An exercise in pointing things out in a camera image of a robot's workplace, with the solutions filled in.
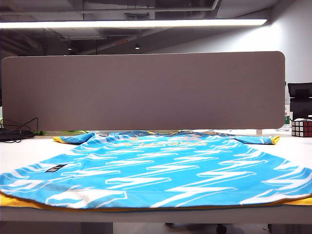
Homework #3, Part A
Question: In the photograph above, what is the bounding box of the blue white patterned soccer jersey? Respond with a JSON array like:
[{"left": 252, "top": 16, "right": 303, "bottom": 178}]
[{"left": 0, "top": 130, "right": 312, "bottom": 211}]

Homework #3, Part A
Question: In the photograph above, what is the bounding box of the brown fabric desk divider panel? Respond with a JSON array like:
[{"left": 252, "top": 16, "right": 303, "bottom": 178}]
[{"left": 0, "top": 50, "right": 286, "bottom": 133}]

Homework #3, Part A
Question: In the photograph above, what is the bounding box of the long ceiling light strip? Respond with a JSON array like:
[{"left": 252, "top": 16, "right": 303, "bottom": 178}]
[{"left": 0, "top": 19, "right": 268, "bottom": 30}]

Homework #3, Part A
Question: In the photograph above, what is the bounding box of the clear bottle with green label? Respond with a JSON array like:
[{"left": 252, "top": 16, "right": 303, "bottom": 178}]
[{"left": 283, "top": 97, "right": 293, "bottom": 133}]

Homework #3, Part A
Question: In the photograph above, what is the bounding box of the black office chair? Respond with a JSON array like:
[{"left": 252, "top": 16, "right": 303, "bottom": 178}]
[{"left": 287, "top": 82, "right": 312, "bottom": 120}]

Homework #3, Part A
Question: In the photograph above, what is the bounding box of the rubik's cube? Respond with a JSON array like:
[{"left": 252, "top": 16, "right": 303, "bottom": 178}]
[{"left": 291, "top": 117, "right": 312, "bottom": 138}]

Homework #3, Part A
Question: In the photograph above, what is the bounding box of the black cable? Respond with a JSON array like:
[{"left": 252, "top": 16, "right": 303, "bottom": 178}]
[{"left": 0, "top": 117, "right": 39, "bottom": 134}]

